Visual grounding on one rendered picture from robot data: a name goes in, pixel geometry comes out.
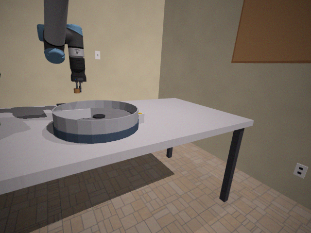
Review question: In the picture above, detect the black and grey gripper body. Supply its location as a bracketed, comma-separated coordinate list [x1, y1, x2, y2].
[68, 48, 86, 82]

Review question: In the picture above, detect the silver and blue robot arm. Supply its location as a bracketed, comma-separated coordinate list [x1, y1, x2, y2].
[37, 0, 84, 64]

